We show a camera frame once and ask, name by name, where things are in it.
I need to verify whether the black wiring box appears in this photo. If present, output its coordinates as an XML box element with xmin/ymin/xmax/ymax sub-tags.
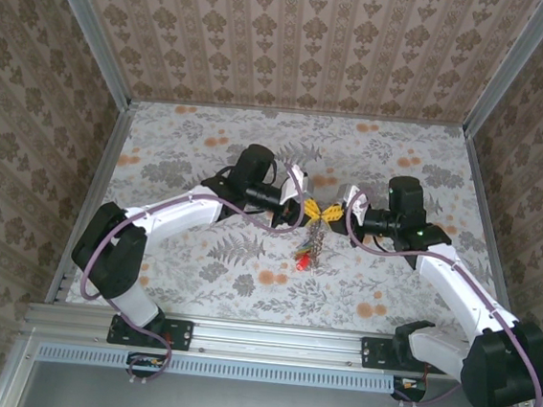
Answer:
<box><xmin>389</xmin><ymin>373</ymin><xmax>429</xmax><ymax>405</ymax></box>
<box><xmin>124</xmin><ymin>350</ymin><xmax>170</xmax><ymax>382</ymax></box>

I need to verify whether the short purple base cable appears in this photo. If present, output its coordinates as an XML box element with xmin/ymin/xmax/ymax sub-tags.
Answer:
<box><xmin>107</xmin><ymin>320</ymin><xmax>178</xmax><ymax>387</ymax></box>
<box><xmin>393</xmin><ymin>369</ymin><xmax>465</xmax><ymax>407</ymax></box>

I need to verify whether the slotted grey cable duct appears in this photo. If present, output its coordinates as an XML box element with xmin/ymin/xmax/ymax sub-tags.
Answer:
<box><xmin>37</xmin><ymin>340</ymin><xmax>398</xmax><ymax>396</ymax></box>

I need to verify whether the thin aluminium table edge rail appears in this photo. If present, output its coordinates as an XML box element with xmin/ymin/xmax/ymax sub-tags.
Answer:
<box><xmin>129</xmin><ymin>93</ymin><xmax>467</xmax><ymax>136</ymax></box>

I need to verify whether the long aluminium base rail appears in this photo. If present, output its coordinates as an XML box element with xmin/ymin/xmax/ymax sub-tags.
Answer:
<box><xmin>22</xmin><ymin>299</ymin><xmax>469</xmax><ymax>382</ymax></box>

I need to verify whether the aluminium table side rail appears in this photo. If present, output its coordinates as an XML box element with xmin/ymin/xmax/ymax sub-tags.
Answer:
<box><xmin>44</xmin><ymin>96</ymin><xmax>139</xmax><ymax>313</ymax></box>
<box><xmin>447</xmin><ymin>135</ymin><xmax>533</xmax><ymax>324</ymax></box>

